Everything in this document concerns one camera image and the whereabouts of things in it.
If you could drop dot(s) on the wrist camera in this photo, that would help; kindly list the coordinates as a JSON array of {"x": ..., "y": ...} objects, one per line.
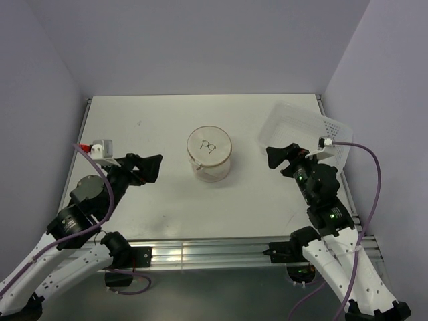
[
  {"x": 100, "y": 151},
  {"x": 324, "y": 151}
]

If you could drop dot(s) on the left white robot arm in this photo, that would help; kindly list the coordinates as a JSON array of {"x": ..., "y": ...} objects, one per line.
[{"x": 45, "y": 273}]

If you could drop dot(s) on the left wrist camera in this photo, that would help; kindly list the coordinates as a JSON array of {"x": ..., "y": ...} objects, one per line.
[{"x": 100, "y": 151}]

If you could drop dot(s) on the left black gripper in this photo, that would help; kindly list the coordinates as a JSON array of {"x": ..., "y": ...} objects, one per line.
[{"x": 148, "y": 168}]

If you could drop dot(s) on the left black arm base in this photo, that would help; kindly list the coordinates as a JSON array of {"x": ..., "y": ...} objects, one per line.
[{"x": 134, "y": 258}]

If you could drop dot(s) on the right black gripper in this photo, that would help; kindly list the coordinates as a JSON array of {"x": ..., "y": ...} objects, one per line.
[{"x": 292, "y": 152}]

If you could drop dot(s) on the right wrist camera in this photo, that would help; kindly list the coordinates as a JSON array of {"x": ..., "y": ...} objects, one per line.
[{"x": 324, "y": 151}]

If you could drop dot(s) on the aluminium rail frame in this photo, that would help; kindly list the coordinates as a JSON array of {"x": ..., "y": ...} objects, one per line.
[{"x": 191, "y": 224}]

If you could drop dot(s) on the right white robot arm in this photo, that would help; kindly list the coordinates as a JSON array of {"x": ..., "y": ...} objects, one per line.
[{"x": 331, "y": 243}]

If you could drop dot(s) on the white mesh laundry bag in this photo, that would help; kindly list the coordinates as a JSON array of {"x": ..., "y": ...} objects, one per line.
[{"x": 209, "y": 149}]

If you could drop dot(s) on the clear plastic perforated basket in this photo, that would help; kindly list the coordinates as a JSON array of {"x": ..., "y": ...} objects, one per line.
[{"x": 287, "y": 123}]

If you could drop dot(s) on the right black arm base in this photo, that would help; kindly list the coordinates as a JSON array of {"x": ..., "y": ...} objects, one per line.
[{"x": 299, "y": 270}]

